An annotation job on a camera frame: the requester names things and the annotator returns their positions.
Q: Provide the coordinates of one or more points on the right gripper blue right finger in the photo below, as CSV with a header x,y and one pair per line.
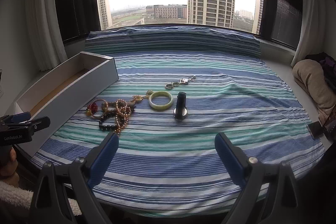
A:
x,y
248,176

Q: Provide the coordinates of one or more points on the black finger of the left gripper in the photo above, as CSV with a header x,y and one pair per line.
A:
x,y
38,124

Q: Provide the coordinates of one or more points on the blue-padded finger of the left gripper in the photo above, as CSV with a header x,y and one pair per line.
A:
x,y
18,118

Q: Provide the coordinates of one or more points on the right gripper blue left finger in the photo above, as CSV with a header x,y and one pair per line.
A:
x,y
87,172

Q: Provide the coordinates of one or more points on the gold bangle with red charm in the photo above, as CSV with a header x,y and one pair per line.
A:
x,y
92,108

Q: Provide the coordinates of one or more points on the dark cylindrical bottle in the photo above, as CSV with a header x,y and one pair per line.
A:
x,y
180,111

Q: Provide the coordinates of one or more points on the pale green jade bangle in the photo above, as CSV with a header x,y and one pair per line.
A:
x,y
160,100

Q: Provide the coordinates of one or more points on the white fleece sleeve forearm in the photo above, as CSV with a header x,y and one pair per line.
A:
x,y
42,206

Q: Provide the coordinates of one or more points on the person's left hand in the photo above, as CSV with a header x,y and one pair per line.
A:
x,y
9,170

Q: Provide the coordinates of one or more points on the white cardboard box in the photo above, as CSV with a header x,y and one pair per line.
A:
x,y
61,92

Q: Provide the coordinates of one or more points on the small dark device on sill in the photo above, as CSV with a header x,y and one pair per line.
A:
x,y
315,129

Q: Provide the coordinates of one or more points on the blue green striped bedsheet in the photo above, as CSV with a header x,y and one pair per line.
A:
x,y
166,167

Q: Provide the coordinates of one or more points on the left white curtain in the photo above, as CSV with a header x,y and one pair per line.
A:
x,y
44,33

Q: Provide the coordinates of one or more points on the white curtain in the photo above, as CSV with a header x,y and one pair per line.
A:
x,y
44,33
312,29

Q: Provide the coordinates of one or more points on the beige folded blanket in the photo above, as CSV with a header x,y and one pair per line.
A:
x,y
308,74

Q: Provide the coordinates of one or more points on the dark purple cloth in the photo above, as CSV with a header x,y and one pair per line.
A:
x,y
328,65

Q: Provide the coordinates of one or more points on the right white curtain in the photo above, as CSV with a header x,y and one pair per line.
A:
x,y
312,29

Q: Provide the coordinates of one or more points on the wall power socket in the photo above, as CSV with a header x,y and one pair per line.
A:
x,y
1,89

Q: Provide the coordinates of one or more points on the silver ring chain jewelry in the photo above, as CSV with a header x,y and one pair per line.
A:
x,y
183,81

